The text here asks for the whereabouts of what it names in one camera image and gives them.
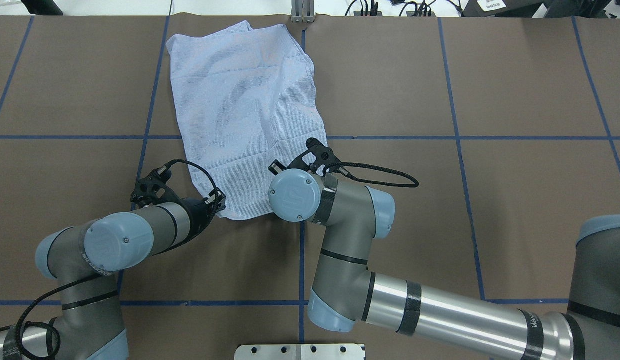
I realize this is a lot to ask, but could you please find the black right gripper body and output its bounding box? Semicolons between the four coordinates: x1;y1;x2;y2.
268;137;350;177

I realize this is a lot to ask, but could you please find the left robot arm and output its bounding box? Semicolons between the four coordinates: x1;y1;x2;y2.
0;160;226;360

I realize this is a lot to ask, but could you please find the grey aluminium frame post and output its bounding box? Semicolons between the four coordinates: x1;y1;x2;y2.
291;0;316;24

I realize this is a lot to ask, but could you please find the grey USB hub right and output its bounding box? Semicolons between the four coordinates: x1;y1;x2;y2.
399;0;436;18

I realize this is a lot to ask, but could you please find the light blue striped shirt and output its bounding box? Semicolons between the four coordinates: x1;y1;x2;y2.
166;21;327;221

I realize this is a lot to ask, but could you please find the grey usb hub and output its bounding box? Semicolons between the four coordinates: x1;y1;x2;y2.
348;0;382;18
399;0;436;18

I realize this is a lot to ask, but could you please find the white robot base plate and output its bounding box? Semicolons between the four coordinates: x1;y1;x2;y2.
234;343;367;360

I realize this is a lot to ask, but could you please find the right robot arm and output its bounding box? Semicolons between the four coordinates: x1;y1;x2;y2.
269;136;620;360

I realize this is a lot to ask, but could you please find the black box with label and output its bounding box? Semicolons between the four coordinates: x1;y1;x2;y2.
461;0;544;18

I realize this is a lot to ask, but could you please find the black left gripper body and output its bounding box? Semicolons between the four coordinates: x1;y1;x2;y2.
131;167;226;246

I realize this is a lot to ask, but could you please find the grey USB hub left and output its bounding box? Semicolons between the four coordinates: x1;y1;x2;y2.
348;0;382;18

